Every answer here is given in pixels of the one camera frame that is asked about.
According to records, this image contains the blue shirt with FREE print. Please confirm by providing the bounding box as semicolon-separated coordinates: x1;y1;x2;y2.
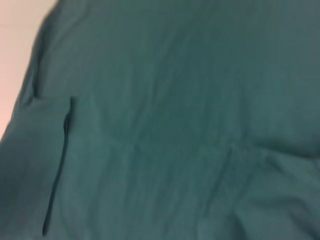
0;0;320;240

